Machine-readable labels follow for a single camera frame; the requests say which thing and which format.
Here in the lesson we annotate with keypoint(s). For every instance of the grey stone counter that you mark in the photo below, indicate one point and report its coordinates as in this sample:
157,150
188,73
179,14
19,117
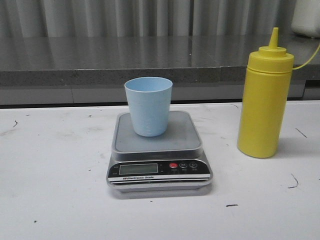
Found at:
83,71

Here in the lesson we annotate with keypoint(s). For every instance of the yellow squeeze bottle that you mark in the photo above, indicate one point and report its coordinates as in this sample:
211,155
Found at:
266,87

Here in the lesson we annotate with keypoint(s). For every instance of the white appliance on counter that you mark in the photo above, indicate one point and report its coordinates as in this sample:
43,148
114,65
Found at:
306,18

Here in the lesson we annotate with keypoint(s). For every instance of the silver digital kitchen scale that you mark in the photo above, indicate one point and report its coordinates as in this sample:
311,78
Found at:
174,160

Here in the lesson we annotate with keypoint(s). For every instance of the light blue plastic cup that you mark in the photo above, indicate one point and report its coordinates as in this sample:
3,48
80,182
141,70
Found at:
149,100

